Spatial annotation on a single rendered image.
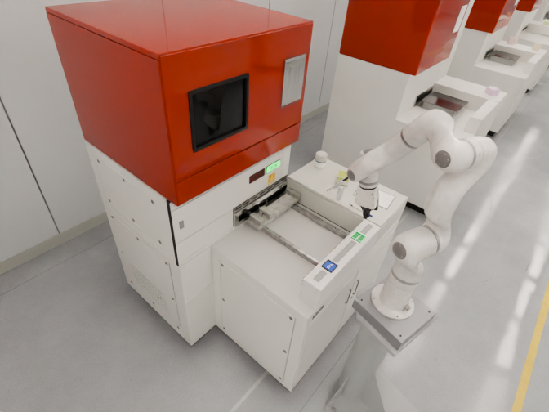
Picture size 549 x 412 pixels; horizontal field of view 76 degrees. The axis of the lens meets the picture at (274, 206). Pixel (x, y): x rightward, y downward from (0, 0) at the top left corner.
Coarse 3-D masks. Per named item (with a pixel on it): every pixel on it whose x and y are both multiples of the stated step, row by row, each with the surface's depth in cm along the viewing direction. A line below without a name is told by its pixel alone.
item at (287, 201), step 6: (282, 198) 207; (288, 198) 208; (294, 198) 208; (270, 204) 202; (276, 204) 202; (282, 204) 203; (288, 204) 203; (276, 210) 198; (282, 210) 199; (264, 216) 194; (276, 216) 197; (252, 222) 189; (258, 228) 188
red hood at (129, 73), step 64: (128, 0) 158; (192, 0) 168; (64, 64) 151; (128, 64) 117; (192, 64) 115; (256, 64) 138; (128, 128) 139; (192, 128) 128; (256, 128) 157; (192, 192) 144
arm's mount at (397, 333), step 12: (372, 288) 162; (360, 300) 156; (420, 300) 159; (360, 312) 156; (372, 312) 151; (420, 312) 154; (432, 312) 155; (372, 324) 152; (384, 324) 147; (396, 324) 148; (408, 324) 148; (420, 324) 149; (384, 336) 148; (396, 336) 143; (408, 336) 144; (396, 348) 144
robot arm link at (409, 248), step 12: (420, 228) 133; (396, 240) 130; (408, 240) 127; (420, 240) 127; (432, 240) 129; (396, 252) 130; (408, 252) 127; (420, 252) 127; (432, 252) 130; (396, 264) 141; (408, 264) 129; (420, 264) 140; (396, 276) 142; (408, 276) 138; (420, 276) 139
